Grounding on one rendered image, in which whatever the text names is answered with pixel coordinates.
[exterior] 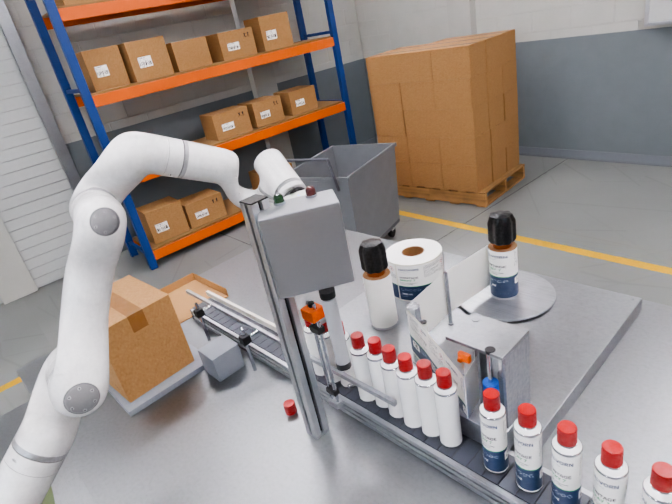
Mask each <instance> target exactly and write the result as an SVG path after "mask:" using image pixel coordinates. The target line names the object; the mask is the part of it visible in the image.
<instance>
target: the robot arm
mask: <svg viewBox="0 0 672 504"><path fill-rule="evenodd" d="M254 168H255V170H256V172H257V173H258V175H259V177H260V183H259V186H258V188H257V189H256V190H251V189H246V188H243V187H241V186H240V185H239V184H238V173H239V159H238V156H237V155H236V154H235V153H234V152H232V151H230V150H227V149H224V148H219V147H214V146H209V145H204V144H200V143H195V142H190V141H186V140H181V139H176V138H171V137H166V136H161V135H155V134H150V133H144V132H137V131H131V132H125V133H122V134H120V135H118V136H117V137H115V138H114V139H113V140H112V141H111V142H110V143H109V144H108V146H107V147H106V148H105V150H104V151H103V153H102V154H101V155H100V157H99V158H98V159H97V161H96V162H95V163H94V165H93V166H92V167H91V168H90V169H89V171H88V172H87V173H86V174H85V175H84V177H83V178H82V179H81V181H80V182H79V184H78V185H77V187H76V189H75V191H74V193H73V195H72V197H71V199H70V203H69V214H70V216H71V218H72V220H73V223H74V226H73V237H72V243H71V247H70V251H69V255H68V259H67V263H66V268H65V274H64V281H63V289H62V299H61V310H60V322H59V334H58V345H57V348H56V349H54V350H53V351H52V353H51V354H50V355H49V356H48V358H47V359H46V361H45V362H44V364H43V366H42V368H41V370H40V373H39V375H38V378H37V380H36V383H35V386H34V388H33V391H32V394H31V397H30V401H29V404H28V407H27V410H26V413H25V416H24V419H23V421H22V423H21V425H20V427H19V429H18V431H17V433H16V435H15V437H14V438H13V440H12V442H11V444H10V446H9V448H8V450H7V452H6V454H5V456H4V458H3V459H2V461H1V463H0V504H42V502H43V500H44V498H45V496H46V494H47V492H48V490H49V488H50V486H51V484H52V483H53V481H54V479H55V477H56V475H57V473H58V471H59V469H60V467H61V465H62V463H63V461H64V459H65V457H66V455H67V453H68V452H69V450H70V448H71V446H72V444H73V442H74V439H75V437H76V434H77V431H78V427H79V423H80V419H81V417H82V416H86V415H88V414H91V413H92V412H94V411H95V410H97V409H98V408H99V407H100V406H101V405H102V403H103V402H104V400H105V399H106V396H107V393H108V389H109V379H110V375H109V338H108V323H109V308H110V299H111V292H112V285H113V279H114V274H115V270H116V266H117V263H118V260H119V257H120V255H121V252H122V249H123V246H124V242H125V236H126V228H127V218H126V213H125V210H124V208H123V207H122V205H121V203H122V202H123V201H124V199H125V198H126V197H127V196H128V195H129V193H130V192H131V191H132V190H133V189H134V188H135V187H136V186H137V185H138V184H139V183H140V182H141V181H142V180H143V179H144V178H145V177H146V176H147V175H150V174H154V175H161V176H168V177H174V178H181V179H188V180H195V181H202V182H209V183H215V184H218V185H220V186H221V187H222V189H223V190H224V192H225V194H226V195H227V197H228V198H229V200H230V201H231V202H232V203H233V204H234V205H236V206H237V207H239V208H240V209H241V207H240V203H239V201H241V200H243V199H245V198H248V197H250V196H252V195H254V194H259V195H264V196H268V200H269V204H270V203H273V202H274V200H273V196H274V194H277V193H281V194H282V195H283V197H284V199H285V200H287V199H291V198H295V197H299V196H304V195H306V192H305V189H306V186H305V184H304V183H303V182H302V180H301V179H300V178H299V176H298V175H297V174H296V172H295V171H294V170H293V168H292V167H291V166H290V164H289V163H288V162H287V160H286V159H285V158H284V156H283V155H282V154H281V152H280V151H278V150H276V149H267V150H265V151H263V152H261V153H260V154H259V155H258V156H257V158H256V159H255V162H254Z"/></svg>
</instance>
